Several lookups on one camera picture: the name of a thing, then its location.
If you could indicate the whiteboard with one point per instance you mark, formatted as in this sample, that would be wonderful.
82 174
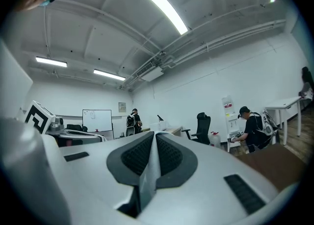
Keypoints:
98 121

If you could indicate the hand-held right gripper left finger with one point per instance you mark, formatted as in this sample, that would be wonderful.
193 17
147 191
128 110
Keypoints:
98 182

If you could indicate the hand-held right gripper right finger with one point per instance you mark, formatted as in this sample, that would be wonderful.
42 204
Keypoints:
208 182

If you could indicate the brown table with white legs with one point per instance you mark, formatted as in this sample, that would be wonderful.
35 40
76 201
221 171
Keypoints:
269 165

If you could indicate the white desk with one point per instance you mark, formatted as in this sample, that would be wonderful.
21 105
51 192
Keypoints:
282 104

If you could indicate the black desk lamp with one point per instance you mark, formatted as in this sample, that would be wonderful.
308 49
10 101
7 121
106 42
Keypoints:
160 118

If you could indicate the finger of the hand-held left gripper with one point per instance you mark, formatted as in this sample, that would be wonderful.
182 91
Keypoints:
81 135

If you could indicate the table with checkered cloth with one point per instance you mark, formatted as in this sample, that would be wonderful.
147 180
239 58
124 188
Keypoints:
171 131

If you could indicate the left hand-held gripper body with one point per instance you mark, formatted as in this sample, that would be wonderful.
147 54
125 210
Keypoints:
39 118

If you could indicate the black office chair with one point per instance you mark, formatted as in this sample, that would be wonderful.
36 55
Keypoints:
203 126

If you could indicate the clear water jug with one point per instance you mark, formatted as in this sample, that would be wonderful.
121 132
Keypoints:
215 140

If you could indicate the white water dispenser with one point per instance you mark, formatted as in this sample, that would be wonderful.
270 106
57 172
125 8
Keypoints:
229 121

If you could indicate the ceiling air conditioner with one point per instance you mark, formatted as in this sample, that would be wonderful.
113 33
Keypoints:
150 72

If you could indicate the wall notice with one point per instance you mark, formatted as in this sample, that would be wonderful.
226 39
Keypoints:
122 107

